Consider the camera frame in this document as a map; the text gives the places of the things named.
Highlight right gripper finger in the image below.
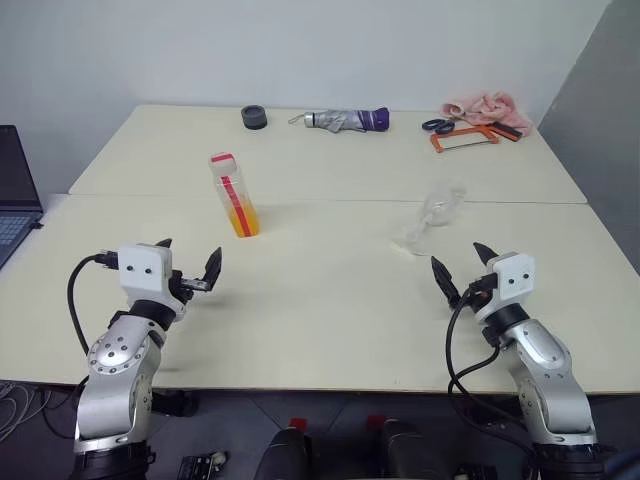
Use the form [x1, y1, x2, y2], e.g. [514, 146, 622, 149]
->
[472, 242, 498, 267]
[430, 256, 463, 309]

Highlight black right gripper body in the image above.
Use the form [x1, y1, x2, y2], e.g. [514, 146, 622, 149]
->
[457, 273, 497, 315]

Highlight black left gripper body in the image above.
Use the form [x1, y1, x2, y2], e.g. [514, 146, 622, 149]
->
[169, 268, 209, 307]

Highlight clear wine glass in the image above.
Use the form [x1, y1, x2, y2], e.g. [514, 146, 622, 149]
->
[391, 180, 469, 259]

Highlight bottle with orange juice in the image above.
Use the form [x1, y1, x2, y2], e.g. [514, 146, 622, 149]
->
[212, 167, 262, 240]

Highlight black bar with red stripe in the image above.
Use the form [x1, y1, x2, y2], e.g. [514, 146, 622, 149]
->
[488, 121, 522, 142]

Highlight pink cloth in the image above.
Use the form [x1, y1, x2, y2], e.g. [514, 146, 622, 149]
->
[439, 90, 535, 137]

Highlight dark laptop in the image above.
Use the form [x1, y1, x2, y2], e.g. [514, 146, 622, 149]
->
[0, 124, 45, 271]

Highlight dark rounded shape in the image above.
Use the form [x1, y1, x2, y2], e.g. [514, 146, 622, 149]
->
[379, 418, 441, 480]
[254, 428, 314, 480]

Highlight black floor device with wheels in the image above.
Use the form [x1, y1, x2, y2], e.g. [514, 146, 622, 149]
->
[455, 463, 501, 480]

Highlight black device on floor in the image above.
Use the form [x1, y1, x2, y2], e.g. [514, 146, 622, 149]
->
[178, 451, 231, 480]

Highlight folded silver purple umbrella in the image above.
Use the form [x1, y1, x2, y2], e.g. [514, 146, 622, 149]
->
[287, 106, 391, 135]

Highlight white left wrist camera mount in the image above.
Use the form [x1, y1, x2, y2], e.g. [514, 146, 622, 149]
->
[117, 243, 187, 321]

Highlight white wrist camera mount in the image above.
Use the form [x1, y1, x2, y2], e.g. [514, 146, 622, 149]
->
[482, 253, 536, 324]
[117, 243, 187, 321]

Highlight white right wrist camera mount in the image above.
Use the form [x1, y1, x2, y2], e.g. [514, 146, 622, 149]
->
[482, 253, 536, 324]

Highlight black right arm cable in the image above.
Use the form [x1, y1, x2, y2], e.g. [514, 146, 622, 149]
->
[446, 276, 539, 456]

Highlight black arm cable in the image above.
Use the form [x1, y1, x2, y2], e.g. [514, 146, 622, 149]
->
[67, 252, 121, 354]
[446, 276, 539, 456]

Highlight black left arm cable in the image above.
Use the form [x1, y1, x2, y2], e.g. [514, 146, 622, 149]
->
[67, 252, 121, 354]

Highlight orange hacksaw frame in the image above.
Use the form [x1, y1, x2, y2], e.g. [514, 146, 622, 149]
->
[429, 124, 502, 154]

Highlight dark blue handled scissors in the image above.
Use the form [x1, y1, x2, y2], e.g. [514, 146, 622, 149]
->
[421, 117, 456, 135]

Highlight white floor cables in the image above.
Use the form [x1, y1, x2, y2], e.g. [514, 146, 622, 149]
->
[0, 382, 32, 441]

